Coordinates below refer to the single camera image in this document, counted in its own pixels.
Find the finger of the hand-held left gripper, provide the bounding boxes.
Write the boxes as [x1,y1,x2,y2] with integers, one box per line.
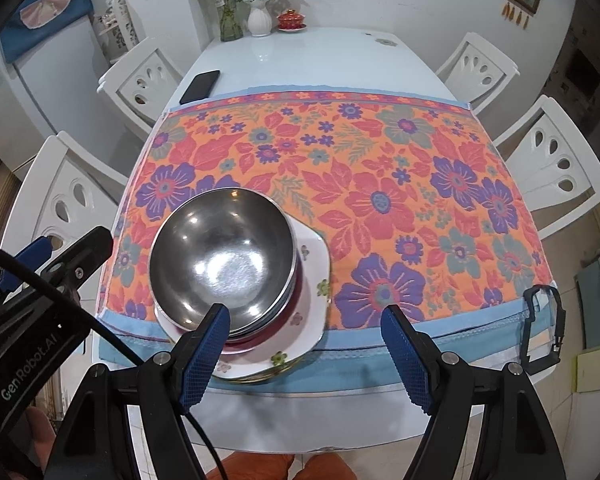
[40,226,115,311]
[0,235,53,294]

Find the orange floral tablecloth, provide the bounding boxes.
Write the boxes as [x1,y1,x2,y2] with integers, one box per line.
[96,86,557,398]

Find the white decorative rack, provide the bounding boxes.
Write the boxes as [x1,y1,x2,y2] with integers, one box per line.
[94,0,141,63]

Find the black smartphone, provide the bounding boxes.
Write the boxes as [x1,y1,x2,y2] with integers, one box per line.
[179,70,221,105]

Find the white refrigerator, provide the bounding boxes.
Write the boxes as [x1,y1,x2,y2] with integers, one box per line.
[0,7,128,176]

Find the glass vase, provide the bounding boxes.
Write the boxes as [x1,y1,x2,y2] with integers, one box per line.
[219,0,244,42]

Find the blue steel bowl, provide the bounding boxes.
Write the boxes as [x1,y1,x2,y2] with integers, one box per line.
[149,187,297,336]

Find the white dining chair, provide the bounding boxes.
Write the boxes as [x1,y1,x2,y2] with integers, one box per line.
[435,32,521,106]
[0,131,146,281]
[97,36,186,136]
[492,95,600,241]

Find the yellow cardboard sheet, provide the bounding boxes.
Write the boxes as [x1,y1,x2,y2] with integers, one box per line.
[575,345,600,393]

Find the yellow hanging ornaments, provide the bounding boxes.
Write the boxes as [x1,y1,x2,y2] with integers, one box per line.
[500,2,531,28]

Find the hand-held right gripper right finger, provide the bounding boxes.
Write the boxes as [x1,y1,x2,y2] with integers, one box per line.
[380,303,566,480]

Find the dark wooden cabinet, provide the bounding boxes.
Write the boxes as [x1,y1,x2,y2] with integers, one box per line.
[545,42,600,133]

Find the red steel bowl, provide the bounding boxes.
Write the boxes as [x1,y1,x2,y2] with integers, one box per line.
[155,260,307,357]

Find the blue fridge cover cloth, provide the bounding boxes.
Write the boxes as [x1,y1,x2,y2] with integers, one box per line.
[0,0,96,63]

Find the red lidded teacup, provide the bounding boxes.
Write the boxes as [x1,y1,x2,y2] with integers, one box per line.
[277,9,306,30]

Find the black cable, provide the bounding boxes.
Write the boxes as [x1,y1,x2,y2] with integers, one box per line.
[0,237,228,480]

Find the person's left hand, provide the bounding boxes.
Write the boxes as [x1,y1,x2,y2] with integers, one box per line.
[22,405,63,466]

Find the white ribbed vase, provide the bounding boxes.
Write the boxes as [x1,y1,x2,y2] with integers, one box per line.
[247,2,273,37]

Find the white plate green flowers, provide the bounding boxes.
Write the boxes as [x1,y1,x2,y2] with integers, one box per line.
[155,220,332,381]

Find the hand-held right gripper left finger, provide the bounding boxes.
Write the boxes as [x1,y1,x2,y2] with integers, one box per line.
[50,302,231,480]

